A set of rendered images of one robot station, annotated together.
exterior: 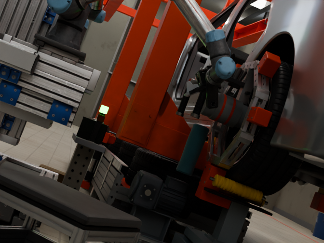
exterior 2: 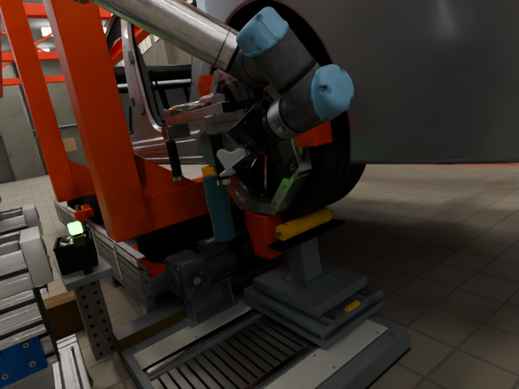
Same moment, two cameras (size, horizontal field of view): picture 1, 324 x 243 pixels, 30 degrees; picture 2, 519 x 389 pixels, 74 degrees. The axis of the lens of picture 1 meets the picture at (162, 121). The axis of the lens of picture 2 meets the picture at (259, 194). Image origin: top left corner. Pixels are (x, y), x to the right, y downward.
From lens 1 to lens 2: 186 cm
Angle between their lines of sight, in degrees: 28
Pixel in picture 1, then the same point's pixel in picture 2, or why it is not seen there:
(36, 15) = not seen: outside the picture
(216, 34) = (272, 24)
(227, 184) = (297, 229)
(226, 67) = (341, 92)
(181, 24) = (96, 62)
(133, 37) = (36, 103)
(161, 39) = (83, 94)
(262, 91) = not seen: hidden behind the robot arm
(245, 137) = (303, 168)
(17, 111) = not seen: outside the picture
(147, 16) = (35, 76)
